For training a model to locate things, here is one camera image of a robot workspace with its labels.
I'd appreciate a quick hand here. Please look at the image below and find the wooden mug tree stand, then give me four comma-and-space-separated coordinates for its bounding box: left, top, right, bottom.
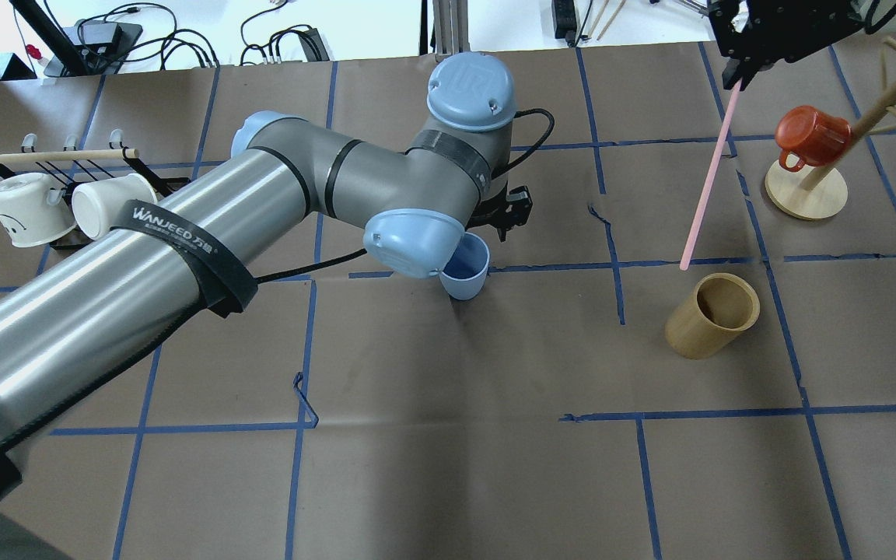
765, 37, 896, 221

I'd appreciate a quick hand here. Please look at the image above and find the aluminium frame post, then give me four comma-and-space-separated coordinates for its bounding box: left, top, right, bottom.
418, 0, 471, 61

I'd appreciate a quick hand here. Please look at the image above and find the bamboo cylinder holder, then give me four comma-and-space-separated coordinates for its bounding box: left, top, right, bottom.
663, 272, 761, 359

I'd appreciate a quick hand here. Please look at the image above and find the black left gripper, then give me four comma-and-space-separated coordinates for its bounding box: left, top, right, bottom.
470, 185, 534, 242

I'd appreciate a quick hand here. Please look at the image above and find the pink chopstick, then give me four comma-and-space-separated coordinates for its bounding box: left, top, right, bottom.
679, 81, 742, 271

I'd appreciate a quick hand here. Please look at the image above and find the wooden chopsticks pair on desk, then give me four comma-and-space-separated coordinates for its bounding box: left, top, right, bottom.
586, 1, 626, 41

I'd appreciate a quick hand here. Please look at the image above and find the black power adapter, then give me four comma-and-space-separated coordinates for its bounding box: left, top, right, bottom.
551, 0, 579, 47

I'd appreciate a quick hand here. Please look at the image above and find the black wire cup rack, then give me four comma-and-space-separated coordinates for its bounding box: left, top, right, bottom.
0, 128, 189, 250

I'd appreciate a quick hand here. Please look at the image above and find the brown paper table cover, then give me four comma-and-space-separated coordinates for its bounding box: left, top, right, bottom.
0, 36, 896, 559

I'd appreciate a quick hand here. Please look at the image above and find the red mug on tree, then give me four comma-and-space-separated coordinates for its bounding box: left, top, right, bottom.
775, 105, 852, 173

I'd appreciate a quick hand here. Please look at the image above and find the light blue plastic cup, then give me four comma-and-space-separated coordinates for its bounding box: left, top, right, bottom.
439, 233, 491, 301

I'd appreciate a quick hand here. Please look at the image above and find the white smiley face mug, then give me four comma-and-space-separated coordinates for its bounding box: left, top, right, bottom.
0, 173, 77, 248

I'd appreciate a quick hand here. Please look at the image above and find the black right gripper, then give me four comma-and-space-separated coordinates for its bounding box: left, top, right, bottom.
709, 1, 864, 91

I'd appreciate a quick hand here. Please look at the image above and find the white mug plain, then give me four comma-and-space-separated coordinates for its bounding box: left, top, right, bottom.
72, 173, 159, 240

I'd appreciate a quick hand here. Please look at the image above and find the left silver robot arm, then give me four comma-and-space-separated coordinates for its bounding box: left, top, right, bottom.
0, 52, 518, 559

